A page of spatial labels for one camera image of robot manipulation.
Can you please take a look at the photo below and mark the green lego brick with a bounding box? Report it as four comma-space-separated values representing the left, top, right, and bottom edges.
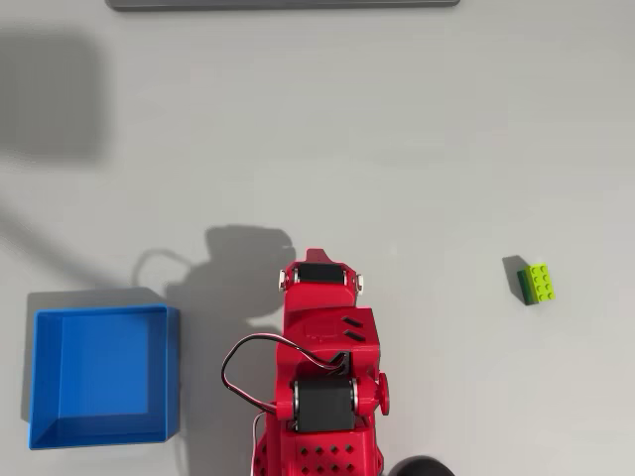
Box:
516, 261, 558, 306

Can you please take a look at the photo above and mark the blue plastic bin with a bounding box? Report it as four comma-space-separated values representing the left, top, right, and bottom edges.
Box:
27, 303, 182, 451

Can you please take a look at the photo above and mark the black round object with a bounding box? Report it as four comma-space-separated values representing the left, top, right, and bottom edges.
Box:
388, 454, 456, 476

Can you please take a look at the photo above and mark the grey flat slab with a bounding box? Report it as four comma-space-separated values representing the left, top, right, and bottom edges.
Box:
104, 0, 462, 13

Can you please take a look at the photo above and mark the black red white servo cable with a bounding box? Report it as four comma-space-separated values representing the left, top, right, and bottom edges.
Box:
220, 333, 350, 414

